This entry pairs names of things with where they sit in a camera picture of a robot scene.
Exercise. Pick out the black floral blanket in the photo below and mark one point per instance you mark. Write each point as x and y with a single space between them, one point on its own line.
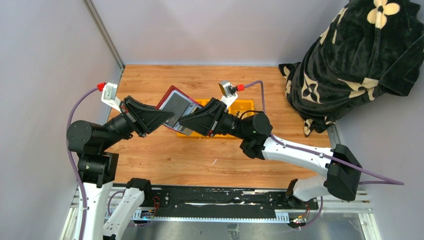
370 48

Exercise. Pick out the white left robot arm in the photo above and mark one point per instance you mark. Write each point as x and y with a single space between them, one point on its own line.
96 168

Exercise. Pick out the red leather card holder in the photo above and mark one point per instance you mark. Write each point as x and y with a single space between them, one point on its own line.
172 99

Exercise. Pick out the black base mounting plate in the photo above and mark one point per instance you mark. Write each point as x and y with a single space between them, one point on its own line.
201 202

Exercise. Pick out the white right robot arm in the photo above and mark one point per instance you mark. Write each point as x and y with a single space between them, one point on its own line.
337 169

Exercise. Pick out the black VIP credit card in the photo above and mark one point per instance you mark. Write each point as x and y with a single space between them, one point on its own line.
176 104

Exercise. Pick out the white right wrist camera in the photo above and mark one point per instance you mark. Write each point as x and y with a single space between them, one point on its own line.
230 92

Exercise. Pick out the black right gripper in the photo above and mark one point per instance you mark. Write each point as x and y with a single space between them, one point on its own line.
208 120

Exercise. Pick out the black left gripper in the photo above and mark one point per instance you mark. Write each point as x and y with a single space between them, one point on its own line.
143 117

